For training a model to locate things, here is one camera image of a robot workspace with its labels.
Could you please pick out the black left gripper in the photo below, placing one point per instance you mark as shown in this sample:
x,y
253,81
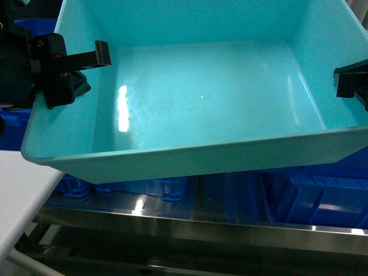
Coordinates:
x,y
20,81

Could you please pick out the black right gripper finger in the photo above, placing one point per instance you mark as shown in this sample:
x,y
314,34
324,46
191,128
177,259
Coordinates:
x,y
351,80
362,99

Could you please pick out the light teal plastic box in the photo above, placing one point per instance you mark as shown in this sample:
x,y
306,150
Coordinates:
x,y
203,87

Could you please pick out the large blue plastic tub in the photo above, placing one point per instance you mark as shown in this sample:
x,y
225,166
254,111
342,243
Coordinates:
x,y
333,194

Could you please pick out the blue ribbed crate upper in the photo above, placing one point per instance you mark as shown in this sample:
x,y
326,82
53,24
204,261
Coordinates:
x,y
169,189

